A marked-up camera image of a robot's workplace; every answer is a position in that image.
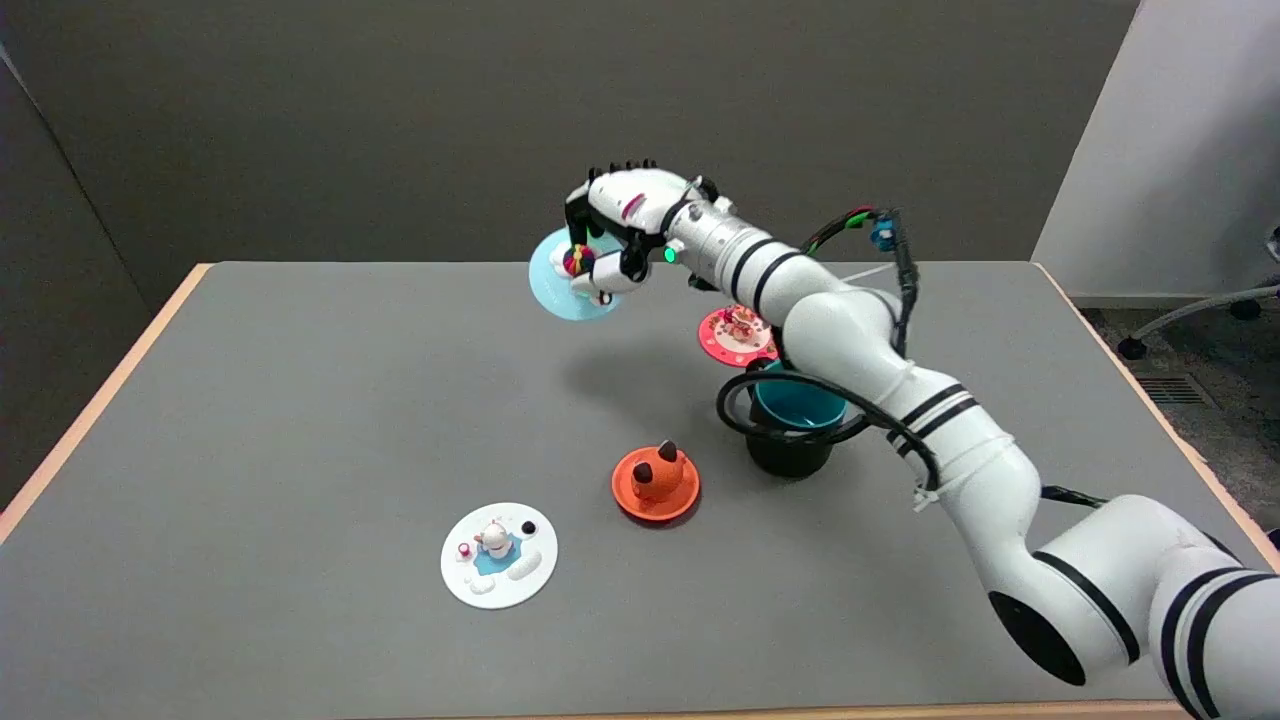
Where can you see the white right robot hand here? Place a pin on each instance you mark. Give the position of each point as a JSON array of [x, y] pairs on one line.
[[640, 195]]

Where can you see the sky blue balloon cup lid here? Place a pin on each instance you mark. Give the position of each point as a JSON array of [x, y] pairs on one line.
[[550, 280]]

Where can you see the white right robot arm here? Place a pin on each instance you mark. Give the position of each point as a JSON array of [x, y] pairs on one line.
[[960, 430]]

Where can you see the pink figurine cup lid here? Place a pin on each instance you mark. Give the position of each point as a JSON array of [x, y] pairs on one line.
[[722, 342]]

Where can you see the orange fox cup lid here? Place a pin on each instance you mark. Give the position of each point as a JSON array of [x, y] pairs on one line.
[[655, 482]]

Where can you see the black cup teal inside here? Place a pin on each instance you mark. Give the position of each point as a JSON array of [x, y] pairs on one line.
[[790, 452]]

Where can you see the white cat cup lid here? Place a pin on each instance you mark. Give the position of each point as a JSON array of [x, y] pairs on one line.
[[500, 570]]

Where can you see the office chair base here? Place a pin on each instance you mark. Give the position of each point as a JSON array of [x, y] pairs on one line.
[[1195, 310]]

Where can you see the floor vent grille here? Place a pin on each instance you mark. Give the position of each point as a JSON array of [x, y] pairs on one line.
[[1175, 390]]

